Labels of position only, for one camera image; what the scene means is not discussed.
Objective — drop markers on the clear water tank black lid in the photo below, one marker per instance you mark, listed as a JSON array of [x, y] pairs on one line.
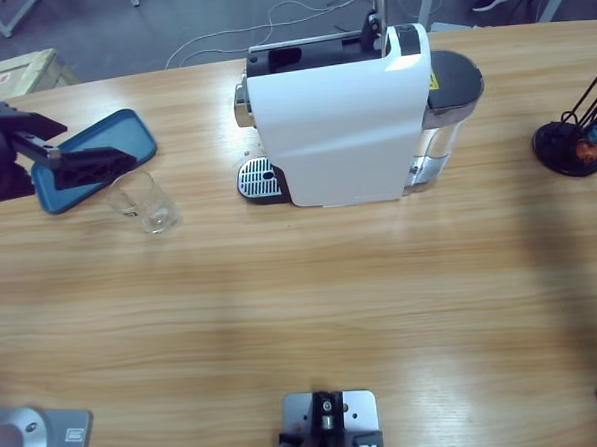
[[453, 75]]

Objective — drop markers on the clear drinking glass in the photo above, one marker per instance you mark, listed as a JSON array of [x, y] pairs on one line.
[[147, 206]]

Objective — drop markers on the centre metal mount base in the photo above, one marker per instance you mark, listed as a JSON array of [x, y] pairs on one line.
[[298, 414]]

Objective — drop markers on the black drip tray metal grille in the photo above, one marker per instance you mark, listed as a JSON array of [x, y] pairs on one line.
[[258, 178]]

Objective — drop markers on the white post with foot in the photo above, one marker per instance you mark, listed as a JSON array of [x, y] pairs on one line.
[[429, 1]]

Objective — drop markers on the wooden crate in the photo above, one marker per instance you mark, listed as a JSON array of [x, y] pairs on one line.
[[25, 72]]

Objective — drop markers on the orange coffee capsule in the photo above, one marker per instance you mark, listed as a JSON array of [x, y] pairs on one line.
[[586, 150]]

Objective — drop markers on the white metal table frame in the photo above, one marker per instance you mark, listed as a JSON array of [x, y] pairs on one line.
[[8, 31]]

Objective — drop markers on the dark blue plastic tray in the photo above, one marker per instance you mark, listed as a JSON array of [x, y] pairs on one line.
[[123, 132]]

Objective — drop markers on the white capsule coffee machine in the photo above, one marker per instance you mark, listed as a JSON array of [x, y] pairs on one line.
[[334, 131]]

